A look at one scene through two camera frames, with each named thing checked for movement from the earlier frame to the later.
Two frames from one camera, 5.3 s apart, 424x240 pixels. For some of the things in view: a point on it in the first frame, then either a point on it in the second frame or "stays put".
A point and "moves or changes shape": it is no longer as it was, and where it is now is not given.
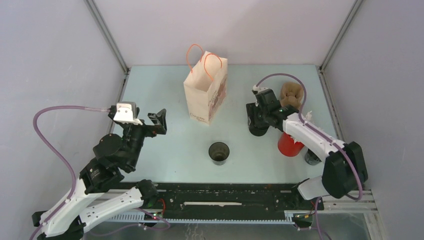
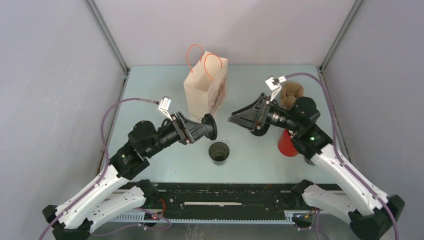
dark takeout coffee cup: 218,152 stays put
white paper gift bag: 205,88 stays put
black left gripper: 160,126 → 189,131
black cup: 256,127 moves or changes shape
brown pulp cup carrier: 291,94 stays put
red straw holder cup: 287,146 stays put
